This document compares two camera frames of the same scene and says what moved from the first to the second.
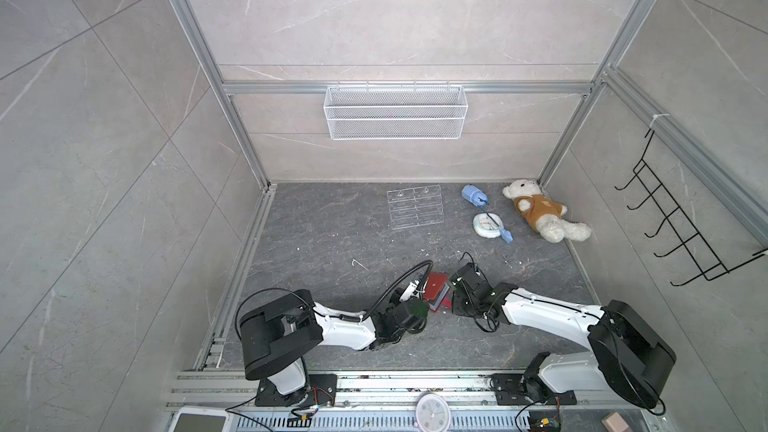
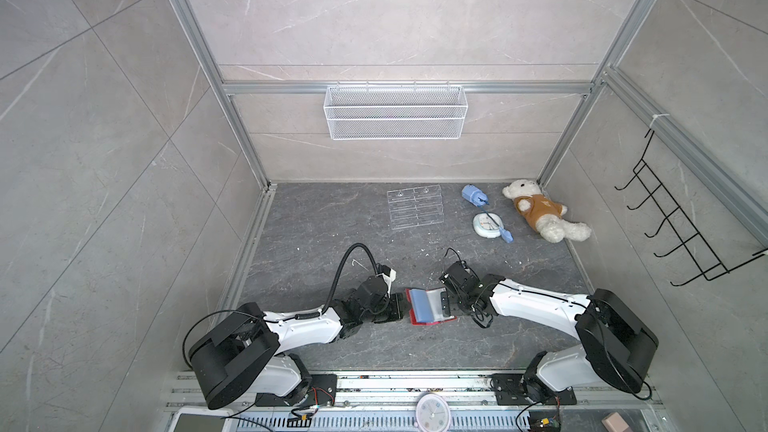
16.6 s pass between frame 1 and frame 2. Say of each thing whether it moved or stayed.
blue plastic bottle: stayed
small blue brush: stayed
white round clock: stayed
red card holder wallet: moved
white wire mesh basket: stayed
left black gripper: moved
